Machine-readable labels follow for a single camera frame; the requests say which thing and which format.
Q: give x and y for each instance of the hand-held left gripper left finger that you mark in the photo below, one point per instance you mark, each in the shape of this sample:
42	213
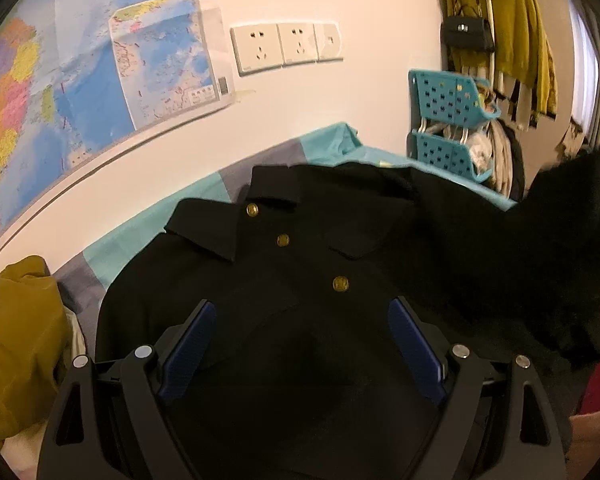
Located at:
190	350

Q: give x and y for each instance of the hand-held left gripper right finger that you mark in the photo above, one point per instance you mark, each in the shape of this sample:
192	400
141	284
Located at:
414	350

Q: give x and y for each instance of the black shirt with gold buttons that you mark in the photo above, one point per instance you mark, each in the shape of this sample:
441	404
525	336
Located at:
280	310

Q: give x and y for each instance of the mustard yellow garment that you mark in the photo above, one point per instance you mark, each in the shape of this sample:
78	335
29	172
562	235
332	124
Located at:
20	335

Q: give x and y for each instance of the white cloth in rack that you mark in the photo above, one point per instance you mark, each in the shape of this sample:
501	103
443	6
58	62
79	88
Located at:
480	152

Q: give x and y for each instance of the teal and grey bed sheet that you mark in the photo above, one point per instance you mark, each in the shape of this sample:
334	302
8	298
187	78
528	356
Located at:
330	140

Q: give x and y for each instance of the blue plastic basket rack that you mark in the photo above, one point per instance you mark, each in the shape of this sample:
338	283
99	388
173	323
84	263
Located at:
445	97

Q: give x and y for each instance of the black handbag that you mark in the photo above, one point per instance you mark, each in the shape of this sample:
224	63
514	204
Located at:
467	32

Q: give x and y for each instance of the window curtain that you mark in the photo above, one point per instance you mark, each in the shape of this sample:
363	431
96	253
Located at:
587	60

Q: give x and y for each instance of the hanging mustard sweater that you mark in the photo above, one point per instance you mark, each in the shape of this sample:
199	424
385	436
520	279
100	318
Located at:
520	25

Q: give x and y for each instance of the world map wall poster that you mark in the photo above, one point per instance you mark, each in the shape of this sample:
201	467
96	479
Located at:
80	85

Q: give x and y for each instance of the white wall socket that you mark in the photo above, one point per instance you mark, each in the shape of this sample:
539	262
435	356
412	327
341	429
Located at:
257	49
298	42

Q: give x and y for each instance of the white wall socket plate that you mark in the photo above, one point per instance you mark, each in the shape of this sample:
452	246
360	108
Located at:
328	40

